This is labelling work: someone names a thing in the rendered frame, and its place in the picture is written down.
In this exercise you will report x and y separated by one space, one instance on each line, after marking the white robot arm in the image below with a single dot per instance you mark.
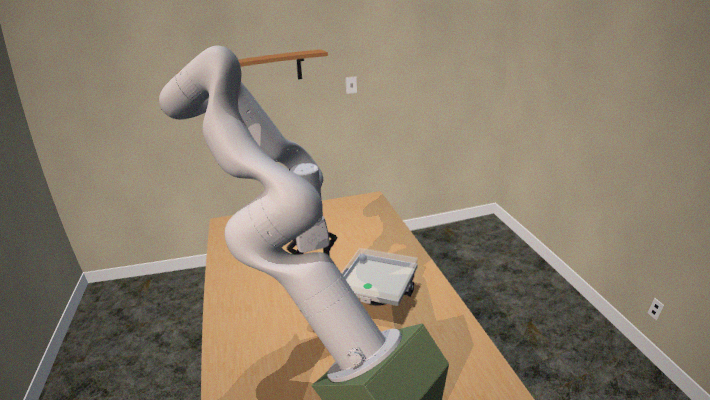
289 206

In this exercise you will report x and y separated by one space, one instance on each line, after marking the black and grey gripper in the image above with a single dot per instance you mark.
315 238

